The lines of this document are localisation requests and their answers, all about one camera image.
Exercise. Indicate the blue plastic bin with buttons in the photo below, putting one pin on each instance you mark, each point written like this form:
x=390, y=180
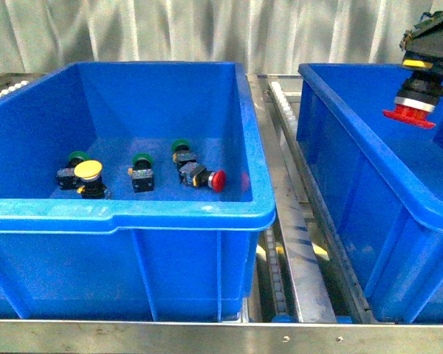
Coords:
x=177, y=253

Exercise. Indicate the metal centre guide rail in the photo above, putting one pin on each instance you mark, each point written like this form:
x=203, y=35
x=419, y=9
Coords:
x=306, y=295

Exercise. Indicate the yellow mushroom push button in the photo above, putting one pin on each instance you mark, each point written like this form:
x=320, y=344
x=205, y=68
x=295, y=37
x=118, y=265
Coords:
x=91, y=182

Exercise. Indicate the red mushroom push button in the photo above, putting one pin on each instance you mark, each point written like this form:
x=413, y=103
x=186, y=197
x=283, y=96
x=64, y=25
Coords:
x=416, y=99

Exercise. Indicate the green push button left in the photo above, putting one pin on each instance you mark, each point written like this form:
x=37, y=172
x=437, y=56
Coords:
x=65, y=176

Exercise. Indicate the white roller conveyor track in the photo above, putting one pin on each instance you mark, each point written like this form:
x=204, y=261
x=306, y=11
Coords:
x=287, y=116

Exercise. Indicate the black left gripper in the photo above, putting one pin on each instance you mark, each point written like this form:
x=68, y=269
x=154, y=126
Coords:
x=423, y=44

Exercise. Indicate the green push button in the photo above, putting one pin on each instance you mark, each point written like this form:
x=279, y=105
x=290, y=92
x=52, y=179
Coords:
x=65, y=176
x=181, y=152
x=141, y=173

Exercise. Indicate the empty blue plastic bin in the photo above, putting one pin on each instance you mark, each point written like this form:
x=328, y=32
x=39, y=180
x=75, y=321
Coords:
x=382, y=184

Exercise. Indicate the metal front rack rail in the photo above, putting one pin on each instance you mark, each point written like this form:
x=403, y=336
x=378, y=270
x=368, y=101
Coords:
x=19, y=336

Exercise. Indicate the green push button right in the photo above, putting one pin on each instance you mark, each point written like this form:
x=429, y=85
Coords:
x=181, y=152

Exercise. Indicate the green push button middle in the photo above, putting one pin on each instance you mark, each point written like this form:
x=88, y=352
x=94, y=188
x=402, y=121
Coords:
x=141, y=173

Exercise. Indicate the red push button in bin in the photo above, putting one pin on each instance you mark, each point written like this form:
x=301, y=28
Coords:
x=194, y=174

